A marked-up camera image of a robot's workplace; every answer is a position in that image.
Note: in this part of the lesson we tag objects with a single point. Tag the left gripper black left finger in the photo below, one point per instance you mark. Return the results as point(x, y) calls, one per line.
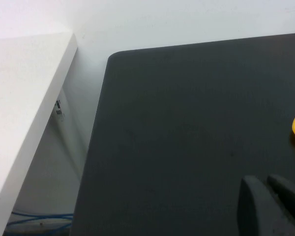
point(258, 211)

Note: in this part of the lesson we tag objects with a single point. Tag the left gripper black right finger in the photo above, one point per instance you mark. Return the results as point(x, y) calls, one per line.
point(293, 206)

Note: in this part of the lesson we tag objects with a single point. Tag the white side table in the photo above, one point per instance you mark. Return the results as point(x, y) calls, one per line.
point(22, 98)

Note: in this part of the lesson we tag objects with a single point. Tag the grey wall socket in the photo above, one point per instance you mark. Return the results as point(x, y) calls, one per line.
point(59, 105)

